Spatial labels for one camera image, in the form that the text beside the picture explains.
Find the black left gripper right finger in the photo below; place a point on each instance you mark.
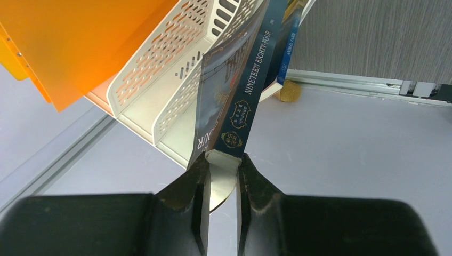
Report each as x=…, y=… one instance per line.
x=270, y=222

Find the Animal Farm blue book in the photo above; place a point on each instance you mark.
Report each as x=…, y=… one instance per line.
x=284, y=48

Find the thick orange binder folder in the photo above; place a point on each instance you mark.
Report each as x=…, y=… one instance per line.
x=70, y=47

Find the Nineteen Eighty-Four dark book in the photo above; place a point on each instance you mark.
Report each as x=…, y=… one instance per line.
x=233, y=75

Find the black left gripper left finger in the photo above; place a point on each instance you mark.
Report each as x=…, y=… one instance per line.
x=173, y=221

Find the thin orange folder in rack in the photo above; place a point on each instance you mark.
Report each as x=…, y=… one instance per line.
x=10, y=61

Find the white plastic file rack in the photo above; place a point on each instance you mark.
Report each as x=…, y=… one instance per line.
x=154, y=94

